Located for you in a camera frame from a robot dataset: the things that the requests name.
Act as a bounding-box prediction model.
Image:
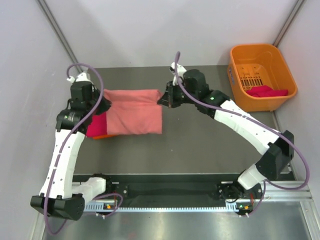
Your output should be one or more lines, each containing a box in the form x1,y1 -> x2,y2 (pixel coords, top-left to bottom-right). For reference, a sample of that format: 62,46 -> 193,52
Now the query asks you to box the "magenta t shirt in basket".
246,85 -> 289,98

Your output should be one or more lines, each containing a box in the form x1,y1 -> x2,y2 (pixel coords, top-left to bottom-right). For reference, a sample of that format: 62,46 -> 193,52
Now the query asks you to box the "slotted grey cable duct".
84,201 -> 252,213

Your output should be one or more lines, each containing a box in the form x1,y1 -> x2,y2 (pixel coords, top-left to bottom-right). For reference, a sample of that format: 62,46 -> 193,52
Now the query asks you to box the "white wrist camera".
169,62 -> 187,86
66,72 -> 92,84

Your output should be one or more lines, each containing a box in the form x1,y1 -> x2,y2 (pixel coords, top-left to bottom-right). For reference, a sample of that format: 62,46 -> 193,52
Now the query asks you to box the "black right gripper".
158,80 -> 198,109

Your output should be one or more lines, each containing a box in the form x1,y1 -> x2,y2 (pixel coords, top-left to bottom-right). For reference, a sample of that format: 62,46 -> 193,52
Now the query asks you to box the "folded magenta t shirt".
86,112 -> 108,138

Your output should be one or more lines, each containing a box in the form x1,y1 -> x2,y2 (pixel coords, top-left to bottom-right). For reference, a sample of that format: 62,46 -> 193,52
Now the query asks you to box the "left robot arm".
30,80 -> 114,221

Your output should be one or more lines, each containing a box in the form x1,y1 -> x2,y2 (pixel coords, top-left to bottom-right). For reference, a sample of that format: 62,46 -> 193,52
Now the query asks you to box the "salmon pink t shirt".
104,89 -> 163,135

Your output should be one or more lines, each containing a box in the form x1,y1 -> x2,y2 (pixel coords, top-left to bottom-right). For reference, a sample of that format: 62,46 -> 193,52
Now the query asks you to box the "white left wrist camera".
66,72 -> 92,84

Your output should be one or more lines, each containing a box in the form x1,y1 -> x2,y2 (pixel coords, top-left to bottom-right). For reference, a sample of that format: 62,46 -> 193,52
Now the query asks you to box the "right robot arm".
157,65 -> 294,198

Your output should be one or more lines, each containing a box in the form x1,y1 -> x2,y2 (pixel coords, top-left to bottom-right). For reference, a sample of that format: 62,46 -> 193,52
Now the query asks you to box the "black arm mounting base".
110,173 -> 262,209

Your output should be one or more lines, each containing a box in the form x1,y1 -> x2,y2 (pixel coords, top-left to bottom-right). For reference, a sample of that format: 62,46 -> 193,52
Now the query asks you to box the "folded orange t shirt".
93,134 -> 117,140

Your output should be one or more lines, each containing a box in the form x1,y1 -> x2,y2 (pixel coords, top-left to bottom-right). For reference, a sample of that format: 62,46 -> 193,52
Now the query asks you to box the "orange plastic basket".
227,43 -> 298,112

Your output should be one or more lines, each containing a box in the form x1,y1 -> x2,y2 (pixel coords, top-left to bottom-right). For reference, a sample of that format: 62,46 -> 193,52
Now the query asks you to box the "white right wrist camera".
169,62 -> 187,86

